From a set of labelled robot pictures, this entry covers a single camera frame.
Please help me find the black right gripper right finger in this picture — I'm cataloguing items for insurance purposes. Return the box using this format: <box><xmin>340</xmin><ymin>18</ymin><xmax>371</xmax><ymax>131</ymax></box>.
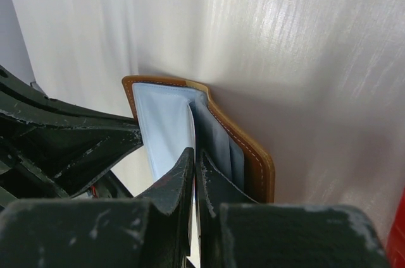
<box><xmin>196</xmin><ymin>151</ymin><xmax>389</xmax><ymax>267</ymax></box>

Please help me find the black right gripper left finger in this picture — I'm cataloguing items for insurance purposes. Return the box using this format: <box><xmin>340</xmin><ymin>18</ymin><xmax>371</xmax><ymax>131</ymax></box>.
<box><xmin>1</xmin><ymin>148</ymin><xmax>194</xmax><ymax>267</ymax></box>

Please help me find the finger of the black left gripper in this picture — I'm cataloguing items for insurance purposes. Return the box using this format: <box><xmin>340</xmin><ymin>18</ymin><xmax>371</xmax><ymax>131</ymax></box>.
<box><xmin>1</xmin><ymin>116</ymin><xmax>142</xmax><ymax>198</ymax></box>
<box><xmin>1</xmin><ymin>66</ymin><xmax>138</xmax><ymax>125</ymax></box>

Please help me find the brown leather card holder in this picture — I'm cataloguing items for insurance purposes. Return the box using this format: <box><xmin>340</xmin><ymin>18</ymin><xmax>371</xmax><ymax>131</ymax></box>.
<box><xmin>122</xmin><ymin>75</ymin><xmax>275</xmax><ymax>203</ymax></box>

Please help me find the red plastic bin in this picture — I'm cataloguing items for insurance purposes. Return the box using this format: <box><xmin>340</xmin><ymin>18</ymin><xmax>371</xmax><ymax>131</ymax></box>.
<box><xmin>386</xmin><ymin>192</ymin><xmax>405</xmax><ymax>268</ymax></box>

